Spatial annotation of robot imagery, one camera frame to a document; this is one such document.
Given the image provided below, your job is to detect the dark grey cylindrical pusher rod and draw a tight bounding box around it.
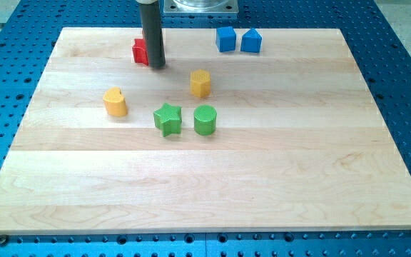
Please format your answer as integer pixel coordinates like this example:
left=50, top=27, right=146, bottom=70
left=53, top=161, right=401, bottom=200
left=138, top=0, right=166, bottom=69

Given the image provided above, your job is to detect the red block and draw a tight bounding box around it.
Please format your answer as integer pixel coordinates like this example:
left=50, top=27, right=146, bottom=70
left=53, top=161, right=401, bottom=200
left=132, top=31, right=149, bottom=66

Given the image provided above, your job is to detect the blue cube block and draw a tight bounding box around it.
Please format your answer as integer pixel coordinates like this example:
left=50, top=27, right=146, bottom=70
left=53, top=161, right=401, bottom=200
left=215, top=26, right=237, bottom=52

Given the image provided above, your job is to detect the yellow hexagon block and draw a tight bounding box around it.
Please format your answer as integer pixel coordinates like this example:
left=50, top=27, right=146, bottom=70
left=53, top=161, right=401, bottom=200
left=190, top=69, right=211, bottom=98

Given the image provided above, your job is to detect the yellow heart block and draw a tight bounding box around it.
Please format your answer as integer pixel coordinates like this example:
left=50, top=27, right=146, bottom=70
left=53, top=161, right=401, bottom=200
left=103, top=87, right=128, bottom=117

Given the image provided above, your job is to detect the blue triangular block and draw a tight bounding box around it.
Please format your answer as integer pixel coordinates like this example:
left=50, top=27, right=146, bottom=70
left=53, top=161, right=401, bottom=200
left=240, top=28, right=262, bottom=53

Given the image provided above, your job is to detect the green star block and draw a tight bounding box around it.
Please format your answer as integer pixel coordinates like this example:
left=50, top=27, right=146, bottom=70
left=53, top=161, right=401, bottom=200
left=153, top=103, right=182, bottom=137

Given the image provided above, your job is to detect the green cylinder block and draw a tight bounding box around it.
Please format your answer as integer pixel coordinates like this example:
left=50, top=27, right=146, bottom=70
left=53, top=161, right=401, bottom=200
left=193, top=105, right=217, bottom=136

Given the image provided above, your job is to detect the blue perforated table plate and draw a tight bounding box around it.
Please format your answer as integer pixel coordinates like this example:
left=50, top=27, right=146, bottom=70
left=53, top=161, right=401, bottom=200
left=0, top=1, right=411, bottom=256

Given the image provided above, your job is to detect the wooden board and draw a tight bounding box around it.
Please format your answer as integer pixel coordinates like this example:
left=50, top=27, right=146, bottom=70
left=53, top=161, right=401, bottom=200
left=0, top=27, right=411, bottom=235

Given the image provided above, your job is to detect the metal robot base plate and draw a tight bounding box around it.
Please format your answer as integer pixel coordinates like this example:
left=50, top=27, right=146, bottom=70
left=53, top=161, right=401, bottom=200
left=163, top=0, right=239, bottom=15

